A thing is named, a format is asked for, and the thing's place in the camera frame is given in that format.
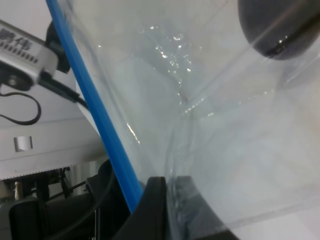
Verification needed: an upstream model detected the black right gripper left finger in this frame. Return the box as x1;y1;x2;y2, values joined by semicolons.
113;176;168;240

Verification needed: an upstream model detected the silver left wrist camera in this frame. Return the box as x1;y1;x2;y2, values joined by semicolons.
0;20;59;91

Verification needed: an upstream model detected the black office chair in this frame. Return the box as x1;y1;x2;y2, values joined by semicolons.
0;160;130;240

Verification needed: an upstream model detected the clear zip bag blue seal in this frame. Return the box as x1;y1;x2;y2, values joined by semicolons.
47;0;320;240

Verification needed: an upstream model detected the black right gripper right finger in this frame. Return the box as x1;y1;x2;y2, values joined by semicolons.
172;176;238;240

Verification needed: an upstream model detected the dark purple eggplant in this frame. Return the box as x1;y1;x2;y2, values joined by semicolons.
237;0;320;61

